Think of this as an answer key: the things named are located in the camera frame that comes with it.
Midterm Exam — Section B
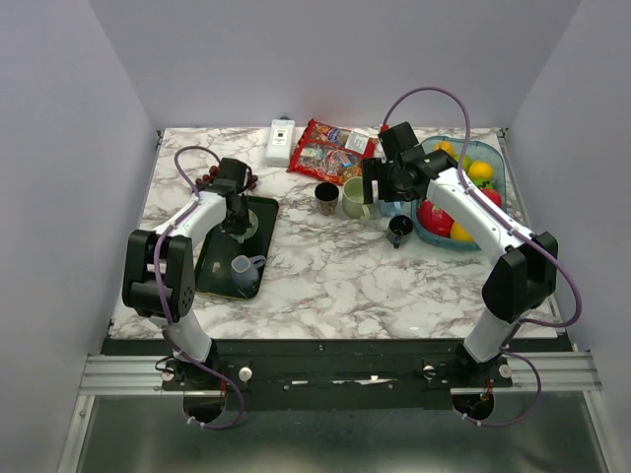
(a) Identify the light blue mug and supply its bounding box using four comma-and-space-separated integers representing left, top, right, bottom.
378, 200, 411, 218

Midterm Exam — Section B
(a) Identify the light green mug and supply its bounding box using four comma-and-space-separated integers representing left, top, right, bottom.
342, 176, 371, 221

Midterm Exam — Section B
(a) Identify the green teal mug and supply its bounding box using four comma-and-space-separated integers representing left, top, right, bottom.
230, 209, 258, 244

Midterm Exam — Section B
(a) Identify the brown striped mug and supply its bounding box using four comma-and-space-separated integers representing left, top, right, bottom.
315, 182, 339, 216

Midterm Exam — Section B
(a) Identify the dark blue mug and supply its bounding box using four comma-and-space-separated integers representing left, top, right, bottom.
386, 215, 414, 249

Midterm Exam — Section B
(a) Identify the grey blue mug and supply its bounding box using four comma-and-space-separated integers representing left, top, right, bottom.
231, 255, 266, 292

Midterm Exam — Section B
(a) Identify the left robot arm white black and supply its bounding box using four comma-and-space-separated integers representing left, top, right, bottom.
122, 158, 252, 389

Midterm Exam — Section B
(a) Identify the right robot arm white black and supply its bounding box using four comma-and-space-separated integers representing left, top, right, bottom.
362, 122, 558, 386

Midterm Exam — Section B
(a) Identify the red grape bunch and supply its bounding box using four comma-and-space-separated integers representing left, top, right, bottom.
195, 166, 258, 191

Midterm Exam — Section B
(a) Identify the red snack bag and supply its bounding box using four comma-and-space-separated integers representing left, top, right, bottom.
288, 119, 378, 185

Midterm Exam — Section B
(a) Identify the red dragon fruit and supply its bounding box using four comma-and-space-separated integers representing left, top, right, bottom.
417, 199, 454, 237

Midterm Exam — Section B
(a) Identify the white power strip box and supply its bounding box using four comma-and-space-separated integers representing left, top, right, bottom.
263, 117, 295, 168

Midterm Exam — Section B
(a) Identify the yellow orange fruit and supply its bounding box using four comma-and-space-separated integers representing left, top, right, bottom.
467, 161, 494, 180

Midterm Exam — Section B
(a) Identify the teal plastic fruit bowl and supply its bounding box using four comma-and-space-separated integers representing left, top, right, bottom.
410, 136, 508, 251

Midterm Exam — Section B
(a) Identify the yellow lemon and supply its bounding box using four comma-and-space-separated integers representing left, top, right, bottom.
450, 222, 474, 242

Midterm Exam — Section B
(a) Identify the red apple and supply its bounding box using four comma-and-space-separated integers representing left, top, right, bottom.
481, 187, 503, 208

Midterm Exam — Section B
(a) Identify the dark green tray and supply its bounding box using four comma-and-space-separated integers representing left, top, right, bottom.
195, 196, 279, 300

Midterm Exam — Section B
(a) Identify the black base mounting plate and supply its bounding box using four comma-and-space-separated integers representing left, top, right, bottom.
101, 337, 514, 412

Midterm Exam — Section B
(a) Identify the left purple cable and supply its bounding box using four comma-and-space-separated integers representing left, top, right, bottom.
153, 145, 246, 431

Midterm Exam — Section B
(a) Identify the purple cable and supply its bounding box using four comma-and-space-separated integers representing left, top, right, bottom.
153, 145, 246, 431
380, 86, 584, 428

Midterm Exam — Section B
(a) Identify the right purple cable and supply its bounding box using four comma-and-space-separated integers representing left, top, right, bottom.
380, 86, 584, 428

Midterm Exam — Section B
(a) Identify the aluminium rail frame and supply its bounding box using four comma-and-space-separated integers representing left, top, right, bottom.
58, 337, 614, 472

